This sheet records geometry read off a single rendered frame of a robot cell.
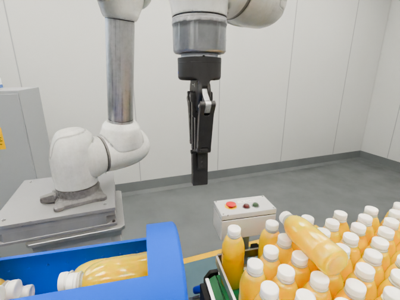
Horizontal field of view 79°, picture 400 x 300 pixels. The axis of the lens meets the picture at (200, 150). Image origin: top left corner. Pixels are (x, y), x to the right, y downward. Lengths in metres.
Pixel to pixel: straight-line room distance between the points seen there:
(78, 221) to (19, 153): 1.12
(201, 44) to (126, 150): 0.71
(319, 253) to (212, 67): 0.47
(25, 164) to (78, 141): 1.11
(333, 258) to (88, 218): 0.77
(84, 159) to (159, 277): 0.61
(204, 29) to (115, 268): 0.45
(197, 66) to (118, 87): 0.61
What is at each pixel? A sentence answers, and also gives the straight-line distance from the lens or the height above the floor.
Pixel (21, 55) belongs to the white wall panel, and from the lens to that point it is 3.25.
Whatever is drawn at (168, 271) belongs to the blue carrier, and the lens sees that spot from 0.48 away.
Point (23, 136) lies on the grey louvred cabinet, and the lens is 1.99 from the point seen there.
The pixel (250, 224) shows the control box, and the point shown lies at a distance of 0.89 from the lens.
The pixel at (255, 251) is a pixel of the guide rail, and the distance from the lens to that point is 0.91.
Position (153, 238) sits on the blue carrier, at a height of 1.23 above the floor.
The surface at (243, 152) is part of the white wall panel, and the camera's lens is 3.82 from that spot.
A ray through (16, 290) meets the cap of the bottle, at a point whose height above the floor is 1.11.
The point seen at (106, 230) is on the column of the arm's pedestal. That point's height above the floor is 1.00.
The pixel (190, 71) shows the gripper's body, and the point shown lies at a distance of 0.41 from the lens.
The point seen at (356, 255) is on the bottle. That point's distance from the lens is 0.86.
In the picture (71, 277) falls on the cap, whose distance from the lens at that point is 0.57.
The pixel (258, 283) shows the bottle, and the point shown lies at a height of 1.07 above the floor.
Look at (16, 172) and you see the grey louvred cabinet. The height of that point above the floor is 0.90.
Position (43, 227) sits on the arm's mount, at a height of 1.04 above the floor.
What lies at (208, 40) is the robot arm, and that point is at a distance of 0.40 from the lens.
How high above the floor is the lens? 1.54
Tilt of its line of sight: 17 degrees down
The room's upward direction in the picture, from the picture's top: straight up
